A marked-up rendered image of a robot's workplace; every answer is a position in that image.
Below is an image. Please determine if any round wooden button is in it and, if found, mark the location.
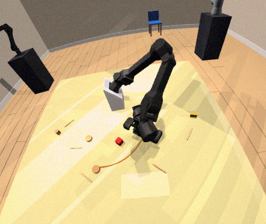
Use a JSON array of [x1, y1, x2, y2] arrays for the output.
[[92, 165, 100, 173]]

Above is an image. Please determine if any red block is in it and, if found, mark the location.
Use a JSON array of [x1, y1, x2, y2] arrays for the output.
[[115, 137, 123, 146]]

